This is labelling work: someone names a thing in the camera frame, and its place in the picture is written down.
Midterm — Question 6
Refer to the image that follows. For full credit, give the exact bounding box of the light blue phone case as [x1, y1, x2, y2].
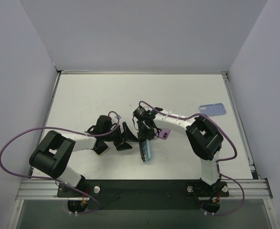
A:
[139, 139, 151, 163]

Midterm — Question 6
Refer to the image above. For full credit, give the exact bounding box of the purple phone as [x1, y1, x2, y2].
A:
[158, 128, 171, 140]

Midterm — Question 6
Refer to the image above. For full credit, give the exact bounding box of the lavender phone case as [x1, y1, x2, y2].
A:
[199, 103, 226, 116]

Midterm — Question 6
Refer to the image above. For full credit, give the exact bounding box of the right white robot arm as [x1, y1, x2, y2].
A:
[133, 106, 224, 186]

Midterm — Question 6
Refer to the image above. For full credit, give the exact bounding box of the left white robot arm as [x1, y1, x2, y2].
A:
[29, 115, 138, 196]

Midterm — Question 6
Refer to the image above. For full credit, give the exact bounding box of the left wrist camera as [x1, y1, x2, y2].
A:
[113, 115, 121, 123]

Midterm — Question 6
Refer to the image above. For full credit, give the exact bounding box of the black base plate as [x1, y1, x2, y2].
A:
[57, 179, 229, 211]

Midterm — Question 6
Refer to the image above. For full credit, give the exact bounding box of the aluminium table edge frame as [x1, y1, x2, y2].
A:
[57, 70, 228, 76]

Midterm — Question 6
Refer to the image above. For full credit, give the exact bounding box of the aluminium front rail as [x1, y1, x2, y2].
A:
[16, 179, 273, 200]

